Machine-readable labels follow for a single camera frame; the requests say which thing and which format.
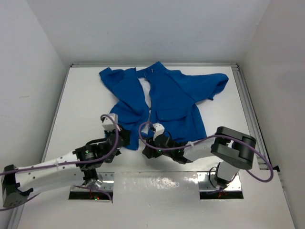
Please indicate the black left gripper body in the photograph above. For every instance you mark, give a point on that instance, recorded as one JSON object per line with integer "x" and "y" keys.
{"x": 126, "y": 141}

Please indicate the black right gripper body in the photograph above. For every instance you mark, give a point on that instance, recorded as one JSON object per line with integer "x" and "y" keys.
{"x": 153, "y": 152}

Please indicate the blue zip-up jacket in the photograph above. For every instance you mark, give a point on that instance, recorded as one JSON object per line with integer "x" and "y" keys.
{"x": 164, "y": 96}

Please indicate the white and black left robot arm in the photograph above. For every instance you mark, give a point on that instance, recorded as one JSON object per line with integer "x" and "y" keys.
{"x": 76, "y": 168}

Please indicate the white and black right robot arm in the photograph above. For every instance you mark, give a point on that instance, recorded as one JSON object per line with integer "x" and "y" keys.
{"x": 232, "y": 147}

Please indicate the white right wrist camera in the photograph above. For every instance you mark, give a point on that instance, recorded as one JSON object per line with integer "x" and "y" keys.
{"x": 158, "y": 129}

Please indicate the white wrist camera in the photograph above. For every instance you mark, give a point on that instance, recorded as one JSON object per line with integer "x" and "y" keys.
{"x": 109, "y": 121}
{"x": 158, "y": 129}

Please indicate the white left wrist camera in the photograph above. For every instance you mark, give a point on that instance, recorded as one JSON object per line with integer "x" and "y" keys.
{"x": 109, "y": 121}

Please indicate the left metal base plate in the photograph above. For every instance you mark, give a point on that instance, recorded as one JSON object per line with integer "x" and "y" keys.
{"x": 104, "y": 183}

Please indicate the metal base plate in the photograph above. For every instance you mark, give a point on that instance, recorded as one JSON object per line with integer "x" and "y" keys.
{"x": 208, "y": 182}
{"x": 104, "y": 183}

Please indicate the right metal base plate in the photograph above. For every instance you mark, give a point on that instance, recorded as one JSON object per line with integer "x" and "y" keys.
{"x": 208, "y": 182}

